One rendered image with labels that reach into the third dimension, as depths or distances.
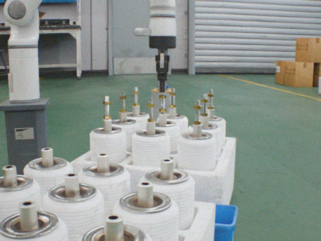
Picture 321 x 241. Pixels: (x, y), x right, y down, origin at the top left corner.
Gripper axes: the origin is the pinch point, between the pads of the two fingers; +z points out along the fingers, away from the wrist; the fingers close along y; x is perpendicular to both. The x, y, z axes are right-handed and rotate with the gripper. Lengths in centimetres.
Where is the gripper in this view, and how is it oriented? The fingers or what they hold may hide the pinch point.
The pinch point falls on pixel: (162, 87)
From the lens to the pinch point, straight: 108.4
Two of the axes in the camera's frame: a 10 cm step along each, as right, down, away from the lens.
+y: 0.4, -1.9, 9.8
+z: 0.0, 9.8, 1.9
